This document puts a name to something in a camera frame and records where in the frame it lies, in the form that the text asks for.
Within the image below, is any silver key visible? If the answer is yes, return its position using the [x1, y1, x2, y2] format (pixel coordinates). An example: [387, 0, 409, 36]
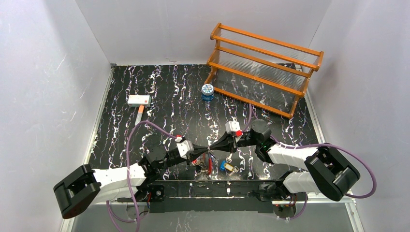
[226, 153, 233, 163]

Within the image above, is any metal key organizer red handle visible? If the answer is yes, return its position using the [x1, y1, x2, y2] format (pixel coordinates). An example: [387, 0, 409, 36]
[191, 152, 214, 175]

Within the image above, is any blue key tag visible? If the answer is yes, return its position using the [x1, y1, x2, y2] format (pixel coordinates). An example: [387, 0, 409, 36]
[220, 160, 227, 172]

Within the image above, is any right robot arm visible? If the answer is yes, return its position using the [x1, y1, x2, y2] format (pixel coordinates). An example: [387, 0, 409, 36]
[210, 119, 361, 201]

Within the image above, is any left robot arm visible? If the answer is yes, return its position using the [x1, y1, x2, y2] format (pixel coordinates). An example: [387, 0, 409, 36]
[53, 145, 208, 219]

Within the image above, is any white orange marker pen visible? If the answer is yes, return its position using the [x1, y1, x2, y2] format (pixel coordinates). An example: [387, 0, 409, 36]
[134, 105, 145, 126]

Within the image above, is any blue jar with patterned lid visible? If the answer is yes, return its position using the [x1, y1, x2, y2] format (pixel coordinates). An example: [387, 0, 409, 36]
[201, 84, 214, 102]

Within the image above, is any orange wooden shelf rack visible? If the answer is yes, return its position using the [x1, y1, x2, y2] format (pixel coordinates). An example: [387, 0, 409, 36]
[205, 23, 324, 118]

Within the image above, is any white box with red logo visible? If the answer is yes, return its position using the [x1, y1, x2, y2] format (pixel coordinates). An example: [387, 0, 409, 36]
[127, 95, 152, 107]

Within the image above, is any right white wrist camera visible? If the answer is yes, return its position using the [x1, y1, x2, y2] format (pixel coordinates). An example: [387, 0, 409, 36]
[225, 121, 243, 138]

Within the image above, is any aluminium rail frame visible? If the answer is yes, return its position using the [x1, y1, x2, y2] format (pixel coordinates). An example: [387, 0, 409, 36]
[61, 180, 364, 232]

